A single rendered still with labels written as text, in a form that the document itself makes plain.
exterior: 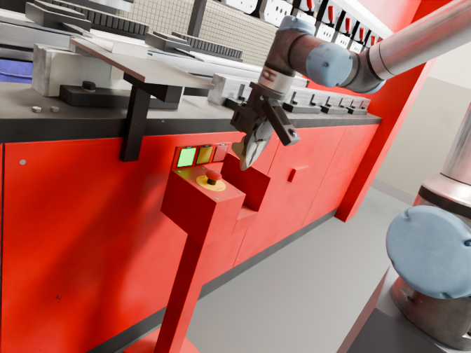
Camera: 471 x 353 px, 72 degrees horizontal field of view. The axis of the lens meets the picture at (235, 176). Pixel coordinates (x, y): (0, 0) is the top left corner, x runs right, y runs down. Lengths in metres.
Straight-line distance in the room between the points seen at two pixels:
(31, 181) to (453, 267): 0.70
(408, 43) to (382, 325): 0.49
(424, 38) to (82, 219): 0.79
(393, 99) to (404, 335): 2.17
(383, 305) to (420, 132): 3.42
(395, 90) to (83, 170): 2.28
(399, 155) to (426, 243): 3.57
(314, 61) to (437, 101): 3.36
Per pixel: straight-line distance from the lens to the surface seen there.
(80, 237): 0.88
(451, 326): 0.65
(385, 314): 0.64
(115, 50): 0.76
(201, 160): 0.84
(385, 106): 2.67
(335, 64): 0.65
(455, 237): 0.45
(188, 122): 0.89
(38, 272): 0.89
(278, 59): 0.74
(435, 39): 0.69
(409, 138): 4.00
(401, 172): 4.05
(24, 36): 1.04
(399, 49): 0.71
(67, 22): 1.02
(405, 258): 0.49
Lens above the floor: 1.11
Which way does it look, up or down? 23 degrees down
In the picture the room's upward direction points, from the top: 18 degrees clockwise
